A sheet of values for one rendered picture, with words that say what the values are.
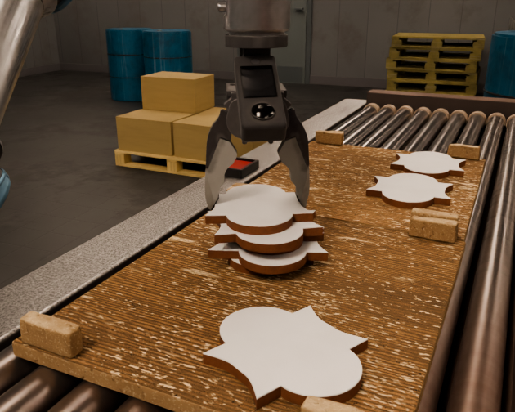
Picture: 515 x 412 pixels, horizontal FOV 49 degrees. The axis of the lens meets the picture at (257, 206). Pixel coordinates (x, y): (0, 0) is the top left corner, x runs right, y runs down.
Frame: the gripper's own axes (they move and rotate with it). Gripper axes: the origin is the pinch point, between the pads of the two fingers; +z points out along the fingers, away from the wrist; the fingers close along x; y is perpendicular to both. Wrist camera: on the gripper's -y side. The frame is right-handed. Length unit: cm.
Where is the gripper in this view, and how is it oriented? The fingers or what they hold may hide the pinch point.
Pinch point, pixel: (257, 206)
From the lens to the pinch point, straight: 68.7
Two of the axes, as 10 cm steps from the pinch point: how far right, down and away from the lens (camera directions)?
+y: -0.6, -3.5, 9.3
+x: -10.0, 0.2, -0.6
